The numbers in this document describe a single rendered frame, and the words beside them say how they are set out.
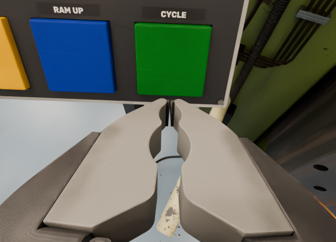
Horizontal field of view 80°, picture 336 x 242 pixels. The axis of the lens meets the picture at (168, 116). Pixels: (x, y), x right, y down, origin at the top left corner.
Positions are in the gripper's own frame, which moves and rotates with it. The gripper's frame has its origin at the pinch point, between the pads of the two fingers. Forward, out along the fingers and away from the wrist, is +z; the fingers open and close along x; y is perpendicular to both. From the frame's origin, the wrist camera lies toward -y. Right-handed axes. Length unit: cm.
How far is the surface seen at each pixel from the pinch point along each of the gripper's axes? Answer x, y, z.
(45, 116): -80, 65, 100
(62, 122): -67, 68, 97
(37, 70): -14.7, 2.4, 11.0
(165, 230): 0.5, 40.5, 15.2
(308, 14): 24.7, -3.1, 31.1
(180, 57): 1.0, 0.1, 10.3
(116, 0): -5.2, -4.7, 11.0
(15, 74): -16.7, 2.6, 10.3
